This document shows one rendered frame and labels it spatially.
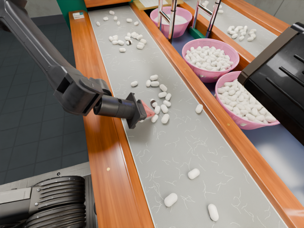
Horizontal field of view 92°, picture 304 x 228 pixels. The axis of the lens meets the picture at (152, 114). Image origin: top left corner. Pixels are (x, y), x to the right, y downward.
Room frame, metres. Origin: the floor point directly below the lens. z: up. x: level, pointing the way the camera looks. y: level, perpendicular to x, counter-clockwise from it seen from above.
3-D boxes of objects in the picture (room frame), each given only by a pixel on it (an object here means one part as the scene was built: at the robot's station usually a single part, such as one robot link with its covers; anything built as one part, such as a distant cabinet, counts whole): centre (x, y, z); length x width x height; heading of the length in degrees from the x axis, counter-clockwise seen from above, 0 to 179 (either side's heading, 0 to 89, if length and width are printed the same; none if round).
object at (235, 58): (0.64, -0.28, 0.72); 0.27 x 0.27 x 0.10
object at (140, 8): (1.25, -0.04, 0.77); 0.33 x 0.15 x 0.01; 111
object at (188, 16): (1.05, -0.12, 0.72); 0.27 x 0.27 x 0.10
